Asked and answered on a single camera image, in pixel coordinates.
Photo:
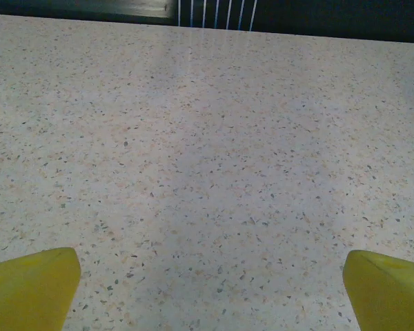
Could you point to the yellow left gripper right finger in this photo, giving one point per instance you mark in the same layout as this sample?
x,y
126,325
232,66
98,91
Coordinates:
x,y
390,296

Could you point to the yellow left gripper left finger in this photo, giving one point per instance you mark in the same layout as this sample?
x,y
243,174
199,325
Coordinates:
x,y
27,293

